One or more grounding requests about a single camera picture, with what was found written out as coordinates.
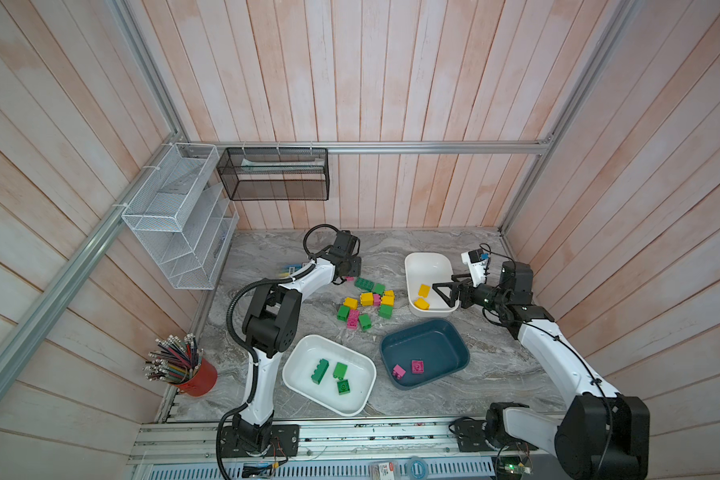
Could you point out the dark green 2x4 lego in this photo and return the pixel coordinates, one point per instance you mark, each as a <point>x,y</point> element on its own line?
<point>364,284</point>

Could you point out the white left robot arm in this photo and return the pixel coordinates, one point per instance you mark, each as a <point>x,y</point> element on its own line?
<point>263,317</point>

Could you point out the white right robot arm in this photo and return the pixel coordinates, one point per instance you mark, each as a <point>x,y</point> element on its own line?
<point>603,433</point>

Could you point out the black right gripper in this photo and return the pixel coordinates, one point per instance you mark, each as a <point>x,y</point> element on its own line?
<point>465,289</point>

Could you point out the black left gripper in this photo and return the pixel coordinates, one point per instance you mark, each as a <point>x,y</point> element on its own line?
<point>355,266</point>

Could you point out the yellow lego brick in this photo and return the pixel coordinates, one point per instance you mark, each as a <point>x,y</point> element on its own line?
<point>424,290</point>
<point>367,299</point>
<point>351,303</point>
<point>421,304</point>
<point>388,298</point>

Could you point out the white rectangular bin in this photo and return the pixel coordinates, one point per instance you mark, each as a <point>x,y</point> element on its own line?
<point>427,268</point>
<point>361,374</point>

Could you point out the white rectangular bin far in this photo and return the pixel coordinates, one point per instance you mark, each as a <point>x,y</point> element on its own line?
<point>427,268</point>

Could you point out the teal rectangular bin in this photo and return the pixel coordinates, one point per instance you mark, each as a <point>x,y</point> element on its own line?
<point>436,342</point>

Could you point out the highlighter marker pack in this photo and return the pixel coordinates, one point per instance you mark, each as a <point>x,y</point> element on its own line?
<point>291,272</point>

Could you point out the black mesh wall basket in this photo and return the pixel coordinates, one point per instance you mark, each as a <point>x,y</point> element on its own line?
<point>275,173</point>

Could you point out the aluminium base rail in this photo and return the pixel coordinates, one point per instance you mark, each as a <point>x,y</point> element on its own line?
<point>416,448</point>

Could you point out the white wire mesh shelf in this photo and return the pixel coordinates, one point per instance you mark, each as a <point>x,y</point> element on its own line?
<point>181,219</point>

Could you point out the green square lego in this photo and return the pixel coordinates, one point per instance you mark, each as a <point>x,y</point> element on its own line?
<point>343,387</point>

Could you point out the red cup of pencils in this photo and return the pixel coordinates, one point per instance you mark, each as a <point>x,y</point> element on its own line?
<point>180,362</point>

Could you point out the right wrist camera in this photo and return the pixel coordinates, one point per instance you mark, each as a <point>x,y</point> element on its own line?
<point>478,262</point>

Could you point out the long green lego brick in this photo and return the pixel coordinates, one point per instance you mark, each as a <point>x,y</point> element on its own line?
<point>319,372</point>

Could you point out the white rectangular bin near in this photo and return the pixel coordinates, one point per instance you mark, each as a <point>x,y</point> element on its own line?
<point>361,374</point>

